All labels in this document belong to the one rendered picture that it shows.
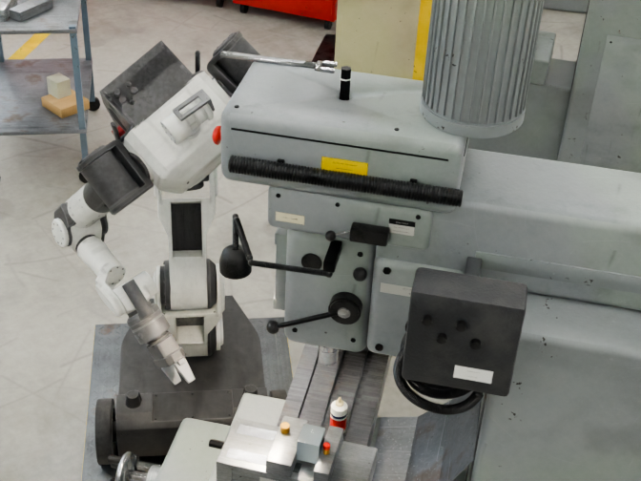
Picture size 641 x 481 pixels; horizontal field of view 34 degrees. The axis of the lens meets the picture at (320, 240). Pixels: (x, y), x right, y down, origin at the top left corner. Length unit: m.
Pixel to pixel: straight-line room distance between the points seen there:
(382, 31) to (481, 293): 2.17
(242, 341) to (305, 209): 1.45
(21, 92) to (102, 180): 3.11
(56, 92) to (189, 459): 2.91
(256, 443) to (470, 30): 1.13
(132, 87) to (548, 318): 1.14
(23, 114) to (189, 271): 2.59
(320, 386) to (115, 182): 0.75
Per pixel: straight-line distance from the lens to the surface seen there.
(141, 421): 3.20
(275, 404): 2.81
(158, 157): 2.54
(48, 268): 4.82
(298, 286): 2.23
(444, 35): 1.92
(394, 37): 3.91
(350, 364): 2.82
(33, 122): 5.32
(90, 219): 2.69
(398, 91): 2.12
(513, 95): 1.97
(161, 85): 2.59
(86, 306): 4.58
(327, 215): 2.08
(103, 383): 3.62
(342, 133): 1.97
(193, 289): 2.96
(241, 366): 3.39
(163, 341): 2.64
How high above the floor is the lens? 2.84
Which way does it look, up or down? 35 degrees down
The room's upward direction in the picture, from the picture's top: 3 degrees clockwise
